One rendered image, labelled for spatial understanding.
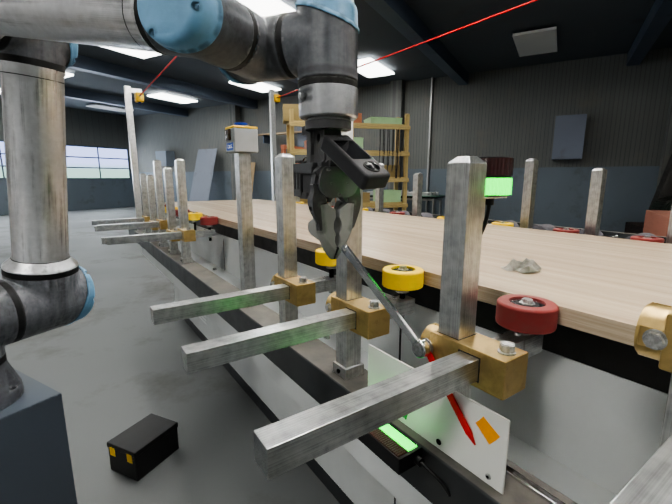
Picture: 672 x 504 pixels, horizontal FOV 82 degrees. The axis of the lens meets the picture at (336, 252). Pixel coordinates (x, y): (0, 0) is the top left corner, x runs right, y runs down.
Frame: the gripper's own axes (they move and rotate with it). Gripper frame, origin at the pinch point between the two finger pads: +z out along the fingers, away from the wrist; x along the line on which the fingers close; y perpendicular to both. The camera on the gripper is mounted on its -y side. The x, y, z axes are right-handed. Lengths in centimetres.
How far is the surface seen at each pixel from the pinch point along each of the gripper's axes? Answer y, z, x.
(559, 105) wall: 369, -155, -803
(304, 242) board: 49, 7, -22
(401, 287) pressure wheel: 0.7, 8.5, -15.3
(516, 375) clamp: -26.6, 11.9, -8.1
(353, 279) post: 5.7, 6.9, -7.9
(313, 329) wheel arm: 1.9, 12.9, 3.2
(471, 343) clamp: -21.0, 9.5, -6.8
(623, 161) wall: 263, -43, -853
